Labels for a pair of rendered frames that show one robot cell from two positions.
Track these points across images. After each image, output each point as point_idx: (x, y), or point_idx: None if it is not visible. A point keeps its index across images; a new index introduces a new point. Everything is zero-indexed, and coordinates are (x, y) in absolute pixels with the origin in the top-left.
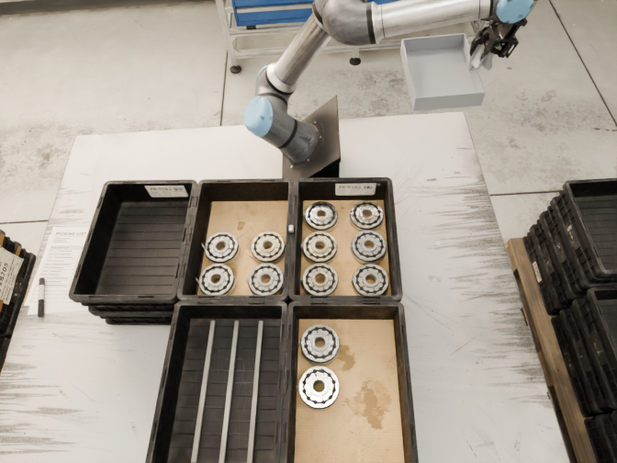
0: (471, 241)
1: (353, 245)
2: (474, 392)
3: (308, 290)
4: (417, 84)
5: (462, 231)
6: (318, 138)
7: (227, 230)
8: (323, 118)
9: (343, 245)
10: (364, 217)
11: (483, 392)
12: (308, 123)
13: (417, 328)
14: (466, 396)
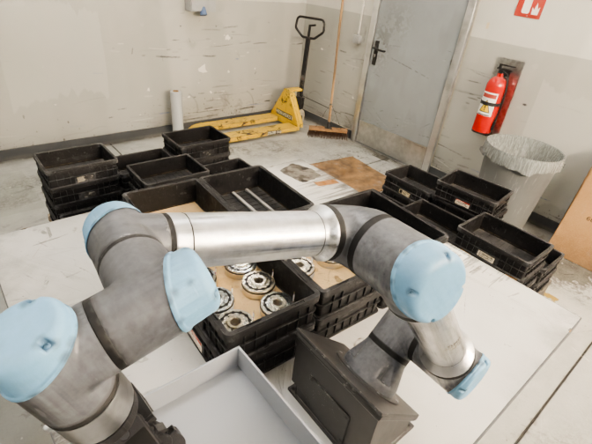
0: None
1: (230, 292)
2: (85, 296)
3: None
4: (257, 412)
5: None
6: (351, 367)
7: (344, 271)
8: (368, 390)
9: (240, 300)
10: (235, 315)
11: (76, 299)
12: (378, 374)
13: None
14: (91, 292)
